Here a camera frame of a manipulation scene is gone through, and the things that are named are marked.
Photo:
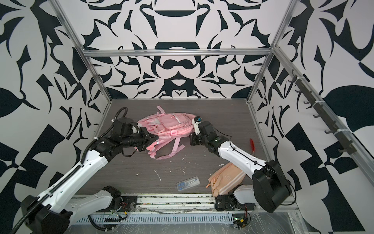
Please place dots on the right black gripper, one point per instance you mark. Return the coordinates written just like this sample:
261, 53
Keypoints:
193, 136

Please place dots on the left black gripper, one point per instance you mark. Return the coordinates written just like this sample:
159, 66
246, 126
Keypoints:
148, 138

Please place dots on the pink school backpack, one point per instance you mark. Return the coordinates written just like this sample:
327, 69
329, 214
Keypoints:
168, 127

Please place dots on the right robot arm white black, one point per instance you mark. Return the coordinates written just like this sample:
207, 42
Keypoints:
271, 187

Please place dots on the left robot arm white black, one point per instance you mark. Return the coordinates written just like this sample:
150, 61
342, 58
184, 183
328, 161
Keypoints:
47, 213

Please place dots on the clear plastic ruler case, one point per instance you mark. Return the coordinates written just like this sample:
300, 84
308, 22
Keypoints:
186, 184

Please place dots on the peach pink pencil case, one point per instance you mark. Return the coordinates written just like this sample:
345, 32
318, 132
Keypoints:
225, 179

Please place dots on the red pen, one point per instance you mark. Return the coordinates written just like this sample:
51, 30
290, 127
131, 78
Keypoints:
253, 149

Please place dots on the small circuit board front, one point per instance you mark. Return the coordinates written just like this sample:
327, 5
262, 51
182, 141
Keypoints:
241, 222

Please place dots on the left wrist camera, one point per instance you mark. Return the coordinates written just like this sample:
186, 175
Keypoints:
135, 127

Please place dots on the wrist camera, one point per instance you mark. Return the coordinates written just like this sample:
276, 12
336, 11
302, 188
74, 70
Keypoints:
135, 127
196, 121

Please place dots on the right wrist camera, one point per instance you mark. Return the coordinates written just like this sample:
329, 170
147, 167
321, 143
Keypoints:
196, 121

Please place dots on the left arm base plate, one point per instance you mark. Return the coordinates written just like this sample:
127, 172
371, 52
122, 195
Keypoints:
123, 204

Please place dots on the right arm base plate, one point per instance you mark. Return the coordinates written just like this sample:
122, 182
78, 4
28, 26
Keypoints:
230, 203

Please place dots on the aluminium frame crossbar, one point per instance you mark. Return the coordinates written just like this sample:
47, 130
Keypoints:
175, 52

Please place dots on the black wall hook rail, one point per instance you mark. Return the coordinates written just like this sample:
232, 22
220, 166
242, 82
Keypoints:
324, 112

